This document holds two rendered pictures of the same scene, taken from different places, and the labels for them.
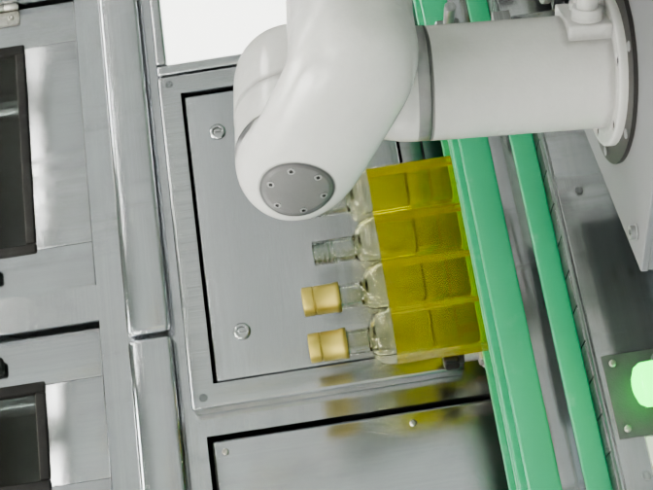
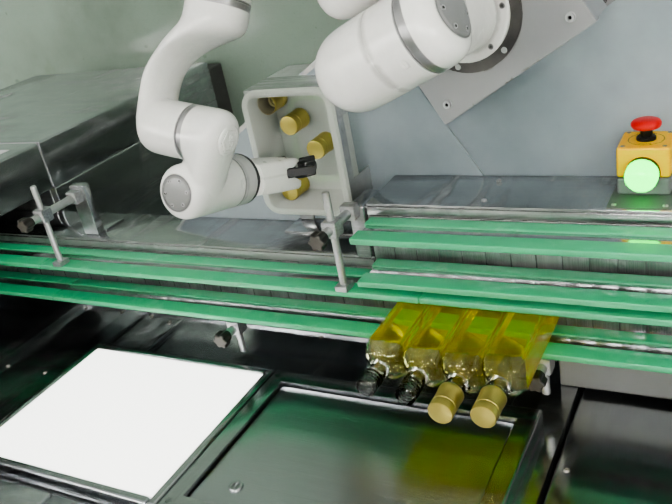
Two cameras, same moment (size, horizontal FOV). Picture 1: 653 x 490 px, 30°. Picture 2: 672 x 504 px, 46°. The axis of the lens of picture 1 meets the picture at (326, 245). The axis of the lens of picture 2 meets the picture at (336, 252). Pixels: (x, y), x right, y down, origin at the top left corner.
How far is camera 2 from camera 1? 105 cm
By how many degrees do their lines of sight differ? 56
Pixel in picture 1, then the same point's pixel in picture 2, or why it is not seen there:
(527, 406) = (622, 248)
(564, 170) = (466, 203)
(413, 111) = not seen: hidden behind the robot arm
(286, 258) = (376, 481)
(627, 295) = (568, 196)
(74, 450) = not seen: outside the picture
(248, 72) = (345, 33)
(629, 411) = (652, 204)
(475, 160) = (425, 238)
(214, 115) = (221, 484)
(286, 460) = not seen: outside the picture
